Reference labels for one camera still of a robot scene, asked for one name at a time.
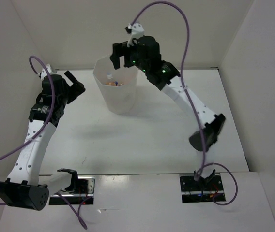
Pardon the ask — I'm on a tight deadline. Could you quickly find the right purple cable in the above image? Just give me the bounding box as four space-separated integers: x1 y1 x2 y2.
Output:
131 1 239 206

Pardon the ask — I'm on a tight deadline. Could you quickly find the blue label Pocari Sweat bottle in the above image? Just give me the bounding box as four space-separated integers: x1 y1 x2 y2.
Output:
107 72 113 80

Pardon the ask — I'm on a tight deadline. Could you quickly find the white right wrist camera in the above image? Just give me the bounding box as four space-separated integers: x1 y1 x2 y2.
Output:
125 23 145 47

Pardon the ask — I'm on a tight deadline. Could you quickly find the purple cable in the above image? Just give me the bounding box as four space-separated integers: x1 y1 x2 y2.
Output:
0 56 89 230
131 1 239 206

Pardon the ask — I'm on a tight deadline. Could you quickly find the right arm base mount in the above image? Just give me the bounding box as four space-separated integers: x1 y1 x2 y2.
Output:
179 170 226 203

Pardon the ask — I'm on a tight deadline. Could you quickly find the orange juice bottle patterned label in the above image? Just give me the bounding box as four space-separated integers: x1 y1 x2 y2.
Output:
105 81 119 86

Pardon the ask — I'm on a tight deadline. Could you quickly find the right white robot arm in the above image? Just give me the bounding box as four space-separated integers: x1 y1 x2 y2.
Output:
110 36 226 190

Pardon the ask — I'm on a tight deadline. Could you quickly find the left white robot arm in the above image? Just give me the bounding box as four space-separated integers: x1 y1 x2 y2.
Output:
0 71 86 211

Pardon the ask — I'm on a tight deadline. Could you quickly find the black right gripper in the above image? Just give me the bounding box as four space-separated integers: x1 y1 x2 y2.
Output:
110 40 149 73

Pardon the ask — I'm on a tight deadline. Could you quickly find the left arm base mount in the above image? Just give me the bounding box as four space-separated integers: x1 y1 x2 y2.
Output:
49 175 96 206

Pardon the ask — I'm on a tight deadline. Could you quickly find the white octagonal bin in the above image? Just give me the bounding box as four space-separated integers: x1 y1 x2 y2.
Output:
93 56 138 115

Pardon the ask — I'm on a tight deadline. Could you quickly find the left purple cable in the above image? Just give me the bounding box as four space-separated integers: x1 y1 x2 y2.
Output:
0 56 89 230

